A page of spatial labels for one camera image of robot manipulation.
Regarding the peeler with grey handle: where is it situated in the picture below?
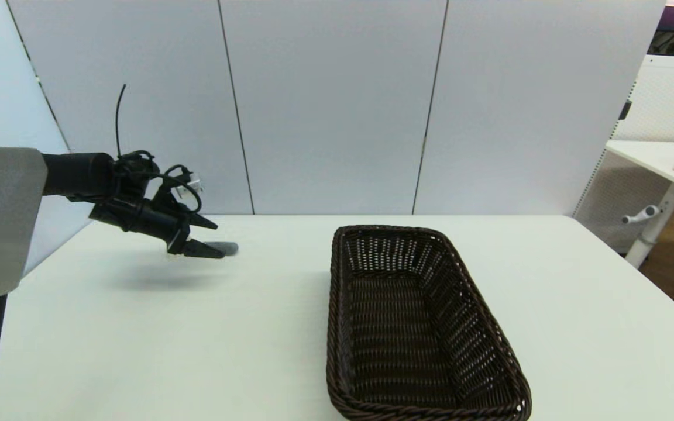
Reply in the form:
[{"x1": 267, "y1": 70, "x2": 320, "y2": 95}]
[{"x1": 167, "y1": 242, "x2": 239, "y2": 258}]

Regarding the dark brown wicker basket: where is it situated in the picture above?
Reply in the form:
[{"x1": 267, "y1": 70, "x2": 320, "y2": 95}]
[{"x1": 326, "y1": 225, "x2": 532, "y2": 421}]

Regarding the white side table leg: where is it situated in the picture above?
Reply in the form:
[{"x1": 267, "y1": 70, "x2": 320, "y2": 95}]
[{"x1": 624, "y1": 185, "x2": 674, "y2": 270}]

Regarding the white side desk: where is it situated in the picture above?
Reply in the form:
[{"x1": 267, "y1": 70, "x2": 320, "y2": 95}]
[{"x1": 604, "y1": 141, "x2": 674, "y2": 204}]

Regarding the white perforated partition panel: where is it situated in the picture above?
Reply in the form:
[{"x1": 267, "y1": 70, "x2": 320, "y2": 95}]
[{"x1": 571, "y1": 54, "x2": 674, "y2": 254}]

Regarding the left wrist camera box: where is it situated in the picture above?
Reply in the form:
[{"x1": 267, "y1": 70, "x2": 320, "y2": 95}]
[{"x1": 176, "y1": 174, "x2": 205, "y2": 201}]

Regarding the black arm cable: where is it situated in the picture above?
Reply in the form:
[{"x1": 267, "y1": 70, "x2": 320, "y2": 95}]
[{"x1": 112, "y1": 84, "x2": 203, "y2": 215}]

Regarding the white table crank handle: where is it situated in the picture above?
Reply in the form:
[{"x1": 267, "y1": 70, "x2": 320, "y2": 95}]
[{"x1": 621, "y1": 205, "x2": 661, "y2": 225}]

